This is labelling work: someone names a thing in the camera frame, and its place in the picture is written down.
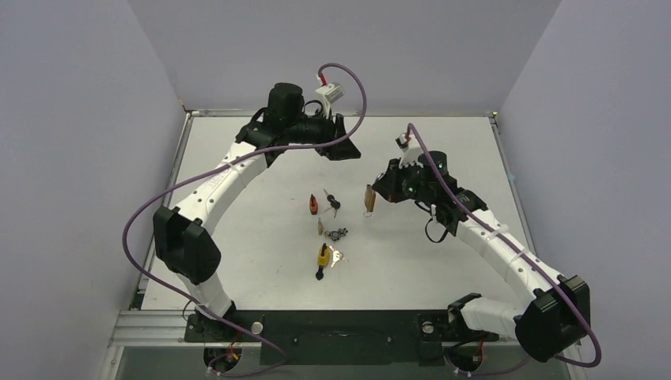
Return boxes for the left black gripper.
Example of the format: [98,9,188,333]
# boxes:
[286,107,361,161]

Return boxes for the large brass padlock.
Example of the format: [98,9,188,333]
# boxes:
[363,184,377,218]

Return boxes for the small padlock keys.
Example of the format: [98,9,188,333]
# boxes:
[323,228,348,241]

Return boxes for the yellow padlock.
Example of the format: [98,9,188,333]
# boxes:
[315,243,348,280]

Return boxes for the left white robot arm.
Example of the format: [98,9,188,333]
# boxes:
[153,82,361,340]

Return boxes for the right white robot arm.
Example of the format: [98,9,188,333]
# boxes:
[372,150,591,363]

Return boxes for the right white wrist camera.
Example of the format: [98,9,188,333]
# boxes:
[396,132,423,169]

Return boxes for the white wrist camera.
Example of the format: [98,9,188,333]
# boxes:
[315,74,345,118]
[396,132,423,169]

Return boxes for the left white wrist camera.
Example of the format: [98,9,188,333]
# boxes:
[315,74,345,118]

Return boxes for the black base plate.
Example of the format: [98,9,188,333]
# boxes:
[183,309,499,368]

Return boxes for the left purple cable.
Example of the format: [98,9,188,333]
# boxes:
[122,63,368,368]

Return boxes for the purple cable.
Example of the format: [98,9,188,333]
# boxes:
[406,123,603,369]
[122,63,368,368]

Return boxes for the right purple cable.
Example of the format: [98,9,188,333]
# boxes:
[406,123,603,369]

